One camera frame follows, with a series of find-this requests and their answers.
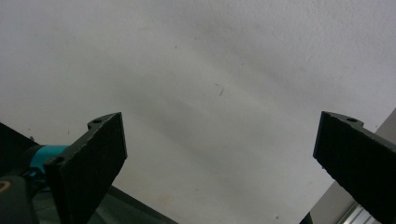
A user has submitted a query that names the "black device with teal ring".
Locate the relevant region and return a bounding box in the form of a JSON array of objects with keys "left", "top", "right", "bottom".
[{"left": 0, "top": 121, "right": 70, "bottom": 224}]

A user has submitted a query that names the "aluminium frame rail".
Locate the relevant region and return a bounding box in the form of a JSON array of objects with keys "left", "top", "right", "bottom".
[{"left": 335, "top": 201, "right": 382, "bottom": 224}]

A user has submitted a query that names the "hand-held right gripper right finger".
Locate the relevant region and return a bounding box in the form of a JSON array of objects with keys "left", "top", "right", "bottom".
[{"left": 312, "top": 110, "right": 396, "bottom": 224}]

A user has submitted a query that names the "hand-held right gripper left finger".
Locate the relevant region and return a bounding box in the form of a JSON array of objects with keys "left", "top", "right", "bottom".
[{"left": 42, "top": 112, "right": 128, "bottom": 224}]

